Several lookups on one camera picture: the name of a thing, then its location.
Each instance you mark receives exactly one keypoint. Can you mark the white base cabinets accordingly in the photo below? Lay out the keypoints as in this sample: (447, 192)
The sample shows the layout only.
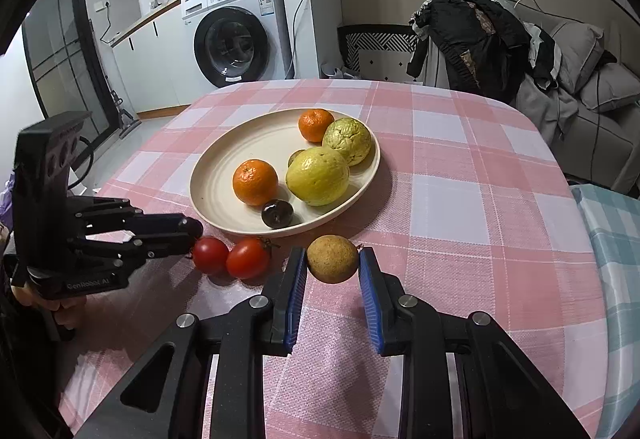
(150, 64)

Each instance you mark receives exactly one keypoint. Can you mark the dark purple plum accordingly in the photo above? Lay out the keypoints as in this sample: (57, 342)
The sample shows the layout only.
(276, 214)

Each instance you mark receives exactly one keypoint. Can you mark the grey cushion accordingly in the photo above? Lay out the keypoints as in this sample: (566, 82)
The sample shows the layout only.
(580, 54)
(612, 86)

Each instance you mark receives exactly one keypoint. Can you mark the white washing machine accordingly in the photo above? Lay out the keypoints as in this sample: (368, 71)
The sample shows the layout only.
(235, 44)

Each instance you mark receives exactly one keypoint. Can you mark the olive brown round longan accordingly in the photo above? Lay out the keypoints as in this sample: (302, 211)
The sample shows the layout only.
(295, 159)

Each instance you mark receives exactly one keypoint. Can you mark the white kitchen wall socket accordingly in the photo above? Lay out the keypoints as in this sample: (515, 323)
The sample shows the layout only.
(100, 4)

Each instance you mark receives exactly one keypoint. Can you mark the orange mandarin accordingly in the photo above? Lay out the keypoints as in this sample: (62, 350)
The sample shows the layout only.
(255, 181)
(316, 125)

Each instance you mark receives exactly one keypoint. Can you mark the pink checked tablecloth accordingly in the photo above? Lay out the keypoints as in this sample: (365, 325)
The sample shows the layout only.
(450, 219)

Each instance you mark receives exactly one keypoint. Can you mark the cream round plate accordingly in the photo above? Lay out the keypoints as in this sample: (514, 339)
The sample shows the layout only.
(225, 159)

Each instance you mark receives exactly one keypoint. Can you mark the grey garment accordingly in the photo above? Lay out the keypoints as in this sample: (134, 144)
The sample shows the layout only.
(547, 109)

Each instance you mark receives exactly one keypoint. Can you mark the red tomato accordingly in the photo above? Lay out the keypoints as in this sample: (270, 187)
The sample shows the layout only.
(247, 259)
(210, 255)

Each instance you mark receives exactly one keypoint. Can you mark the black white patterned chair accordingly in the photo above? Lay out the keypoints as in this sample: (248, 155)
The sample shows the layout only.
(372, 51)

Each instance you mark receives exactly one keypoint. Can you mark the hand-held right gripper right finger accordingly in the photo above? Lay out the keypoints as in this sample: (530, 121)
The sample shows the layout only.
(370, 304)

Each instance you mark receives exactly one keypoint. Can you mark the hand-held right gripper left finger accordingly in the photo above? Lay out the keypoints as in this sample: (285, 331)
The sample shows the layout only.
(295, 299)

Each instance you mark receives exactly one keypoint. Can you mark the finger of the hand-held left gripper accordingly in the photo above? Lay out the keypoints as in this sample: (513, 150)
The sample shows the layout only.
(160, 250)
(170, 225)

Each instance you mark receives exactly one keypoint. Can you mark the grey sofa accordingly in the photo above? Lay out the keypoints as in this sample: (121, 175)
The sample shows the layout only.
(600, 144)

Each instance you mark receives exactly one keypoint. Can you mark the tan round longan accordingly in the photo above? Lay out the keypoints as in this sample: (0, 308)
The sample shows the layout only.
(332, 259)

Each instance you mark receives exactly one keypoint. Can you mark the teal checked cloth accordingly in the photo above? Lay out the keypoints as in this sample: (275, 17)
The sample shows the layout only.
(615, 269)

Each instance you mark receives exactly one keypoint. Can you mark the grey stick vacuum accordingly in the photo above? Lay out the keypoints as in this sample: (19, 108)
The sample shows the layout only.
(125, 119)

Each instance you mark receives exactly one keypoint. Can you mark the white electric kettle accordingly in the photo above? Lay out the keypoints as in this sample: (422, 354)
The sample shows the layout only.
(146, 1)

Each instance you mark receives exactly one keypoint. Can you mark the black jacket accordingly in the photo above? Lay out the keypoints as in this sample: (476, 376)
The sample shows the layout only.
(475, 39)

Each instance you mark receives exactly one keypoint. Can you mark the person's left hand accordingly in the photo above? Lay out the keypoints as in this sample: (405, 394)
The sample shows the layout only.
(70, 314)

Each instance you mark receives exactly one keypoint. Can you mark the black framed glass door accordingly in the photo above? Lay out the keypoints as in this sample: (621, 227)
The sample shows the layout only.
(60, 44)

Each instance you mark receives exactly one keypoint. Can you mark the large yellow lemon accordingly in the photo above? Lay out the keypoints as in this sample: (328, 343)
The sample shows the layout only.
(317, 176)

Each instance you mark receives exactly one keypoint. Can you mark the purple cloth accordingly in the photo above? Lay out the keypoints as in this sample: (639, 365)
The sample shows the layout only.
(6, 199)

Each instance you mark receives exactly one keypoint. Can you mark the wrinkled yellow-green fruit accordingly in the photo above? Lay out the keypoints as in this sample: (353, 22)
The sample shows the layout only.
(347, 141)

